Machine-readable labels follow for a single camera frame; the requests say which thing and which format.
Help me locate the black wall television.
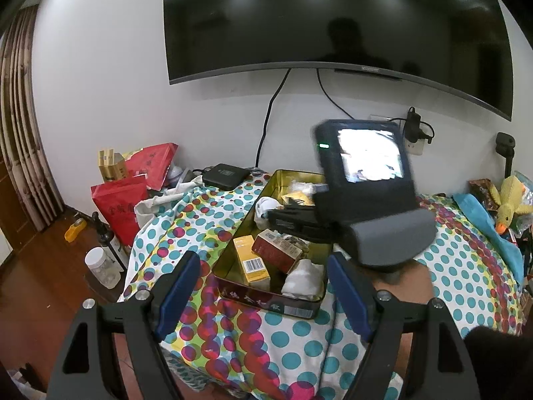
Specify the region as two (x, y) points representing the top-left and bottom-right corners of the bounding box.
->
(162, 0), (514, 122)

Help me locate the yellow plastic toy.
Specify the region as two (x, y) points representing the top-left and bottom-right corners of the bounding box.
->
(64, 219), (88, 242)

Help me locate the red carton bag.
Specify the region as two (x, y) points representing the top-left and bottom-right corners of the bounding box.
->
(92, 175), (148, 247)

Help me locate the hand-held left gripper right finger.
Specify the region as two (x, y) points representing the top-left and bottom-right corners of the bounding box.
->
(327, 252), (484, 400)

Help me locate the person's right forearm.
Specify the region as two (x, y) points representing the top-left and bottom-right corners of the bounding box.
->
(370, 258), (533, 400)

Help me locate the red paper gift bag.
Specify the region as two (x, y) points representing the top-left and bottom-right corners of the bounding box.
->
(125, 143), (179, 190)

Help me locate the yellow box with barcode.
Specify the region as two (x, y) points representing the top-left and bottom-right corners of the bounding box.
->
(233, 235), (271, 288)

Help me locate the brown striped curtain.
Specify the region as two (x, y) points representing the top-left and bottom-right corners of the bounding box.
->
(0, 6), (65, 234)

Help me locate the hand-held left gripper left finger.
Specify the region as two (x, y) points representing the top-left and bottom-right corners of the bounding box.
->
(46, 251), (202, 400)

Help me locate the black camera stand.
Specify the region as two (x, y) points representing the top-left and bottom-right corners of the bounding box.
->
(495, 132), (517, 180)

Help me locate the dark glass bottle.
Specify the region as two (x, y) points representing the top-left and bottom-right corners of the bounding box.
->
(92, 212), (128, 269)

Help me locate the yellow plush duck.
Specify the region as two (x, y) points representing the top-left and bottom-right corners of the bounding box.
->
(489, 175), (533, 234)

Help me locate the teal towel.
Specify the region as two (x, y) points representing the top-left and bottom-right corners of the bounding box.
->
(453, 193), (524, 276)

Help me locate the black power adapter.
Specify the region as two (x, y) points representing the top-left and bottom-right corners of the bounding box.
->
(406, 107), (434, 144)

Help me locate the thick black cable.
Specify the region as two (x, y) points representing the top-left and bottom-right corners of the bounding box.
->
(255, 69), (292, 169)

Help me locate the gold carton box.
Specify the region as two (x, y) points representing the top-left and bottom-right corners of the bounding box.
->
(98, 149), (128, 183)

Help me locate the small red box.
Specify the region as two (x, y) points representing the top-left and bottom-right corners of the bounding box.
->
(251, 229), (304, 275)

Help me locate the clear jar white lid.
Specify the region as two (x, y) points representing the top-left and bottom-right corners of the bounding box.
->
(84, 247), (126, 289)

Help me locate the polka dot cloth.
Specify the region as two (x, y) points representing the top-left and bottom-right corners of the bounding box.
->
(118, 171), (523, 400)

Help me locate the plastic-wrapped white bundle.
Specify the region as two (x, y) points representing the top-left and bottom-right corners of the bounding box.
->
(287, 179), (327, 196)

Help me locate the brown snack packet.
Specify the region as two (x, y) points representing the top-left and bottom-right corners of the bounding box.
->
(468, 178), (498, 211)

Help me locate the gold metal tin box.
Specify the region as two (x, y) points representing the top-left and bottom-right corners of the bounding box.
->
(212, 169), (334, 321)

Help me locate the white wall socket plate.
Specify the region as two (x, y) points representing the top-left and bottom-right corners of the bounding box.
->
(368, 114), (431, 157)

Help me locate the thin black cable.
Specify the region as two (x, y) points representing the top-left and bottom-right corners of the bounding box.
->
(316, 69), (406, 121)

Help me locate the yellow packet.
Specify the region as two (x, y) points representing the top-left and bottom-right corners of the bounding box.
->
(281, 191), (317, 206)

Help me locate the black set-top box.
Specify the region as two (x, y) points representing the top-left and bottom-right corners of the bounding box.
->
(202, 163), (251, 188)

